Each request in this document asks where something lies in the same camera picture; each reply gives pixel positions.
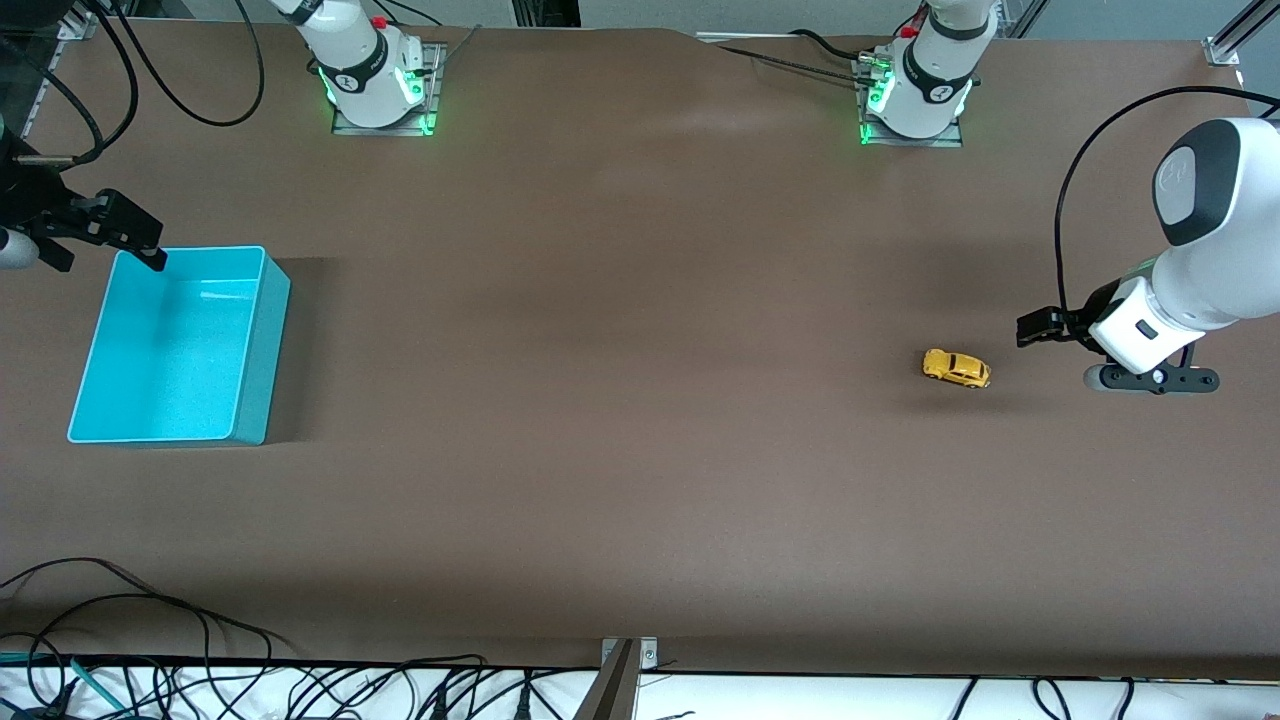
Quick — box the black frame post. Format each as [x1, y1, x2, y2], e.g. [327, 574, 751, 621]
[510, 0, 583, 29]

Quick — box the black right gripper plug cable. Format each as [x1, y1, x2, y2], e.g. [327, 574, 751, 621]
[0, 0, 139, 169]

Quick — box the small metal bracket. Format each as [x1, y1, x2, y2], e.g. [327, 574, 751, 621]
[600, 637, 659, 671]

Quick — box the black looping right arm cable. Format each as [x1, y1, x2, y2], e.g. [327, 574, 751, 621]
[105, 0, 266, 128]

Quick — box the yellow beetle toy car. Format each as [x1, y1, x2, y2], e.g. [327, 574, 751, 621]
[921, 348, 992, 390]

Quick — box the turquoise plastic bin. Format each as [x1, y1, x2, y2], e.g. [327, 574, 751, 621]
[67, 245, 293, 447]

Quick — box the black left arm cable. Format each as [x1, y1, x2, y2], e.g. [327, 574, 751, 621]
[1053, 86, 1280, 336]

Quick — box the teal cable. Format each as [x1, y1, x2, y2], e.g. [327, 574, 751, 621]
[0, 650, 126, 713]

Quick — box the black arm base cable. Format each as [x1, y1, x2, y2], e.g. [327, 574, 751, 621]
[715, 28, 886, 86]

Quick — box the dark metal bar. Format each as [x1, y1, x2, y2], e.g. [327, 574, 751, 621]
[572, 640, 641, 720]

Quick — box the aluminium frame profile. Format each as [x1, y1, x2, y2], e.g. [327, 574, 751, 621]
[995, 0, 1049, 41]
[20, 0, 101, 141]
[1203, 0, 1280, 67]

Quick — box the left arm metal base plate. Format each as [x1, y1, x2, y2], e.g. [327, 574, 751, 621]
[852, 55, 966, 149]

